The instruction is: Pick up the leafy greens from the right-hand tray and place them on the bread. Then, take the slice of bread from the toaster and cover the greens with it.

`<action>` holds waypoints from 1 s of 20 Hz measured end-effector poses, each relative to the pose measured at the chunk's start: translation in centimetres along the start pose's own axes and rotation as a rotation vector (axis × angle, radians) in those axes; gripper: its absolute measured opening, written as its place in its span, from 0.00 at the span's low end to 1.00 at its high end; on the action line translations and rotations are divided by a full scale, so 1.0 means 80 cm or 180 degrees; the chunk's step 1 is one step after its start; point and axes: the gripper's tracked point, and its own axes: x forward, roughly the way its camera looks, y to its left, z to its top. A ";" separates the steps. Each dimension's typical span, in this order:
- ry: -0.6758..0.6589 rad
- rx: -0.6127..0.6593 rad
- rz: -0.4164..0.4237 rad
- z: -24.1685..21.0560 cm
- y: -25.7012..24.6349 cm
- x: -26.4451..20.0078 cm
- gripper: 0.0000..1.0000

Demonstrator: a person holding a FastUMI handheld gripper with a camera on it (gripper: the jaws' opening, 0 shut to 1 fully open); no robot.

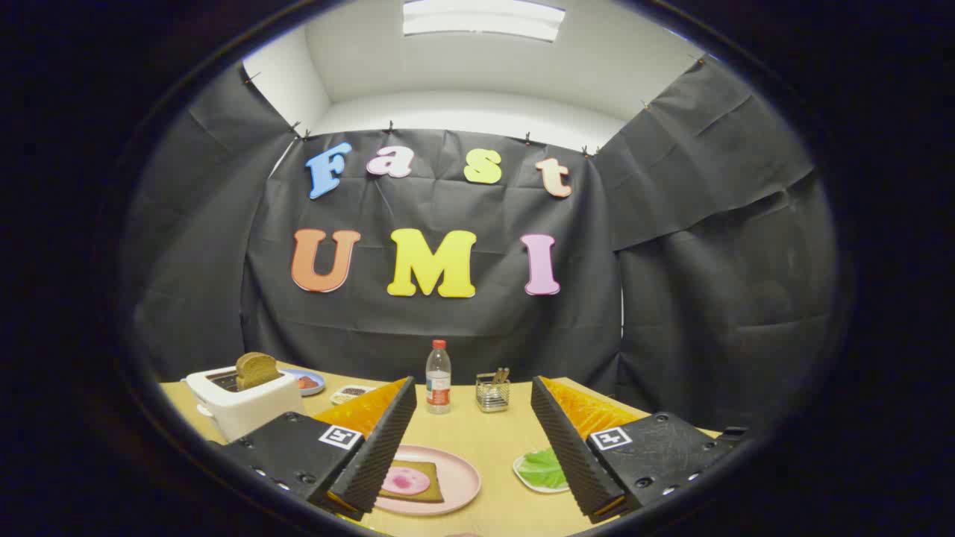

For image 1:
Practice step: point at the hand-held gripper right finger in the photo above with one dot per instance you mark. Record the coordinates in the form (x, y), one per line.
(567, 447)

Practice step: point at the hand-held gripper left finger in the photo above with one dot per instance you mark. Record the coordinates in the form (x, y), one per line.
(380, 447)

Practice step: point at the green lettuce leaf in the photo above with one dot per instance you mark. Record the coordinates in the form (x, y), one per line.
(543, 470)

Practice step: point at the brown toast bread slice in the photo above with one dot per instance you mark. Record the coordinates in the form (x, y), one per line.
(257, 371)

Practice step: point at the pink ham slice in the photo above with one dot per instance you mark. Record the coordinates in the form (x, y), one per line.
(406, 481)

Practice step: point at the small white square plate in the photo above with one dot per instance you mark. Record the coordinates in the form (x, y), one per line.
(526, 483)

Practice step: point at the white divided seasoning dish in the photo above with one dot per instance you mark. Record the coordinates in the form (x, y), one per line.
(352, 392)

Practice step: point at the brown bread slice with ham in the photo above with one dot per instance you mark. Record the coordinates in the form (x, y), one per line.
(433, 494)

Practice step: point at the pink round plate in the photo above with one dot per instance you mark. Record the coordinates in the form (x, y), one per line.
(460, 479)

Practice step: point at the small blue plate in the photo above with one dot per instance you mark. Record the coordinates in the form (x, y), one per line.
(318, 387)

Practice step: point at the clear red-capped water bottle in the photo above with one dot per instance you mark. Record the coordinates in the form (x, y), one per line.
(439, 380)

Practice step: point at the red food pieces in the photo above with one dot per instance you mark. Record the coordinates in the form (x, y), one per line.
(307, 382)

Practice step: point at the white toaster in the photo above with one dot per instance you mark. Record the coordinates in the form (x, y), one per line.
(254, 414)

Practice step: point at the ceiling light panel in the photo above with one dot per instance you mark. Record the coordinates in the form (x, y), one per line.
(485, 19)

